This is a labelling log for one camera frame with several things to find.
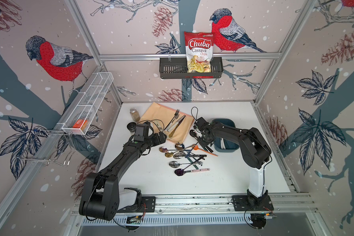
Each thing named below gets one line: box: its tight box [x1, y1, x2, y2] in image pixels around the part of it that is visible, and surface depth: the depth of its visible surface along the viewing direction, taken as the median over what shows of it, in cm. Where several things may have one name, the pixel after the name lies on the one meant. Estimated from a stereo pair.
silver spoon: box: [169, 160, 204, 169], surface depth 89 cm
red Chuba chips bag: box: [183, 31, 215, 73], surface depth 85 cm
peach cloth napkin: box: [139, 101, 195, 144], surface depth 109 cm
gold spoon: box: [173, 151, 196, 160], surface depth 93 cm
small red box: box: [72, 118, 89, 132], surface depth 68 cm
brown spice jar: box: [129, 107, 141, 123], surface depth 106 cm
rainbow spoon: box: [159, 146, 193, 153], surface depth 94 cm
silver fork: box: [164, 108, 180, 132], surface depth 113 cm
